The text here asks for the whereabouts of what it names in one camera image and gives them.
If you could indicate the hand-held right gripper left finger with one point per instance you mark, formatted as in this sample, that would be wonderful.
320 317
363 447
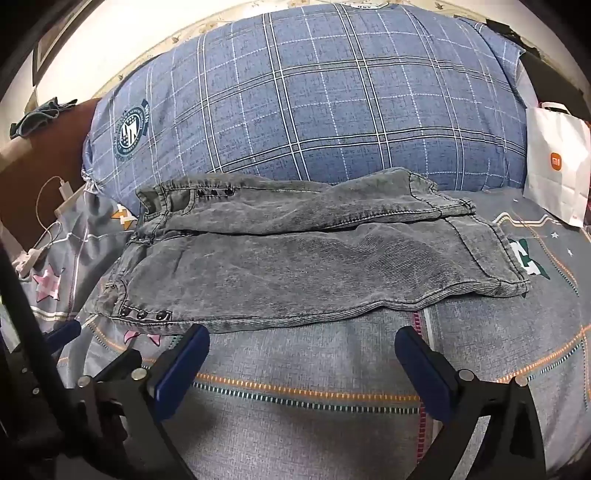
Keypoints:
181 371

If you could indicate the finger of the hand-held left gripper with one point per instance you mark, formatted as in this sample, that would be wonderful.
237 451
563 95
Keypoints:
64 334

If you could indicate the blue plaid shirt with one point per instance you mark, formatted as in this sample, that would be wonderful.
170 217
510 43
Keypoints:
323 115

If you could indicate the white power adapter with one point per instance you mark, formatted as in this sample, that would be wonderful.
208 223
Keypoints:
65 188

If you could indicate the brown wooden headboard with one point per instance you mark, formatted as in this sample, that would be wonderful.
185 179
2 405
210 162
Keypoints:
37 170

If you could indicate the dark picture frame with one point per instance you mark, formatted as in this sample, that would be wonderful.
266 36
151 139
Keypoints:
44 50

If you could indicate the grey denim pants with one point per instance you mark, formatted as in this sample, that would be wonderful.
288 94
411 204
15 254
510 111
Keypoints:
277 267

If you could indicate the grey printed bed sheet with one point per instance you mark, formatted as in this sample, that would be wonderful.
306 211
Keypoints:
323 415

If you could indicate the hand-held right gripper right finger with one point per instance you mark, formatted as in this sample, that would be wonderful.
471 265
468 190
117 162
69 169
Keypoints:
425 374

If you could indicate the white paper bag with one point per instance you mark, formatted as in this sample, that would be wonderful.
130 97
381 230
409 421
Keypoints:
554 184

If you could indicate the small white device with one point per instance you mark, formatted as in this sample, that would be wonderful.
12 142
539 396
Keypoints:
27 264

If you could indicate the dark teal cloth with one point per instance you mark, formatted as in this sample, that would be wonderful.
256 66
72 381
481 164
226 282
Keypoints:
37 121

